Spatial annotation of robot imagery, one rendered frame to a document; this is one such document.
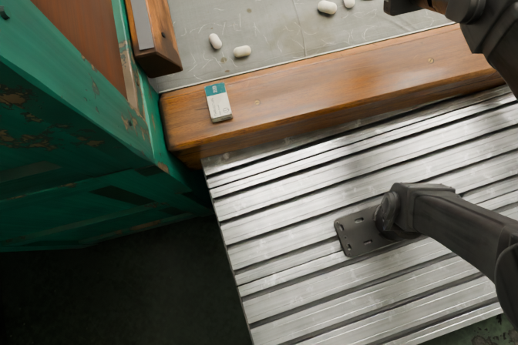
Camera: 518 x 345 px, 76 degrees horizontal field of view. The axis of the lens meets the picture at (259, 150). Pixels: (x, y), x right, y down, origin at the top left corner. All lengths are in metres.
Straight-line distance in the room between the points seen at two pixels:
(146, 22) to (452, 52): 0.52
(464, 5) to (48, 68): 0.36
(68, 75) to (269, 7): 0.47
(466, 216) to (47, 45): 0.41
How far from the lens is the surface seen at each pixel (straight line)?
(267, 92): 0.58
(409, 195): 0.51
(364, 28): 0.70
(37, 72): 0.28
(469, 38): 0.40
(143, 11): 0.57
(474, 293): 0.72
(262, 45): 0.65
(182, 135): 0.57
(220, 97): 0.56
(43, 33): 0.31
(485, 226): 0.38
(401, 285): 0.67
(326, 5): 0.69
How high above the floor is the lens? 1.29
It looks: 75 degrees down
